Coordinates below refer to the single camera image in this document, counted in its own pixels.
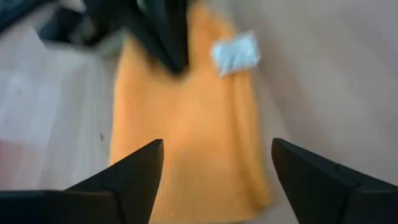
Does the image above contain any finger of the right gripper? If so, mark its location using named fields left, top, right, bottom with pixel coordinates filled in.
left=124, top=0, right=191, bottom=75

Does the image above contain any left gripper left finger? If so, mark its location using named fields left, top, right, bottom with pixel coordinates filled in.
left=63, top=139, right=165, bottom=224

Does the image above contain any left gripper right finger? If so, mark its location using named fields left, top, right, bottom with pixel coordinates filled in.
left=271, top=138, right=398, bottom=224

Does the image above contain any orange microfiber towel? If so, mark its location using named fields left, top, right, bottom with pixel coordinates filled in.
left=108, top=2, right=274, bottom=224

